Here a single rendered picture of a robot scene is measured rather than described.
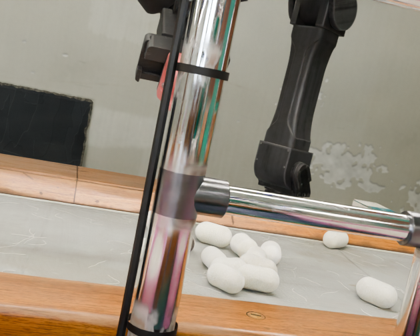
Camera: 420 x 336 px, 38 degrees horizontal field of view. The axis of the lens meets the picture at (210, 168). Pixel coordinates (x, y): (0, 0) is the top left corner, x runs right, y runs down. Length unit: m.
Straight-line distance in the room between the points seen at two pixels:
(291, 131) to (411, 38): 1.89
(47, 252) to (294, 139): 0.56
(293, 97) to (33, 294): 0.70
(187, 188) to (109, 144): 2.30
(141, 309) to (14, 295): 0.08
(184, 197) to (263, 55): 2.34
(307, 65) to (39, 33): 1.75
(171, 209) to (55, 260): 0.21
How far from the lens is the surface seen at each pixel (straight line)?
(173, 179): 0.29
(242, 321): 0.37
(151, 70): 0.74
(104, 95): 2.58
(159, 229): 0.30
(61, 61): 2.59
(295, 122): 0.98
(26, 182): 0.69
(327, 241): 0.72
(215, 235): 0.61
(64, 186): 0.69
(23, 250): 0.51
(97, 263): 0.50
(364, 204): 0.83
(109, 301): 0.36
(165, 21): 0.74
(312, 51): 0.99
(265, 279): 0.50
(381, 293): 0.54
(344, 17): 1.01
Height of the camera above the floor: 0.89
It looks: 7 degrees down
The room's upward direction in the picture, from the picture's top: 11 degrees clockwise
